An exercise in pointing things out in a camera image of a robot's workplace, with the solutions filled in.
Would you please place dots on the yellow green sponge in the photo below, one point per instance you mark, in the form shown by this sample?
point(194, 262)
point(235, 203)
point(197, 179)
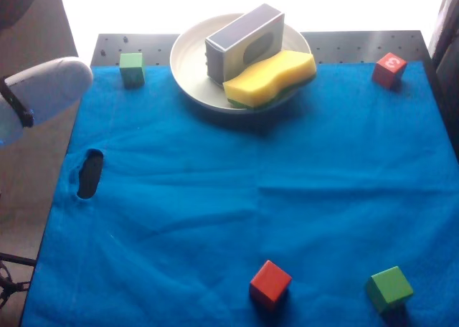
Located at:
point(265, 79)

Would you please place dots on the silver box with red top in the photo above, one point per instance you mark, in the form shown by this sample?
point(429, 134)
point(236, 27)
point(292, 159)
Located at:
point(233, 51)

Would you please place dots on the round white plate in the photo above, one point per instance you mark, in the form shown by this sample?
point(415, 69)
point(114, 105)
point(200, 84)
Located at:
point(190, 61)

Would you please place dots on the blue cloth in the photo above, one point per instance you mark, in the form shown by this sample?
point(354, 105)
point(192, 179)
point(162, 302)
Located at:
point(233, 198)

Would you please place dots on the green block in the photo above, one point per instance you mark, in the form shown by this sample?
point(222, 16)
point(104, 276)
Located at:
point(132, 69)
point(389, 287)

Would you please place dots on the plain red block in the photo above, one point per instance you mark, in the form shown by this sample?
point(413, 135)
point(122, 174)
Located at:
point(269, 284)

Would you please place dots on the red block with number three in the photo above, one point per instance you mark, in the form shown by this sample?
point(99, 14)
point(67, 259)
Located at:
point(389, 70)

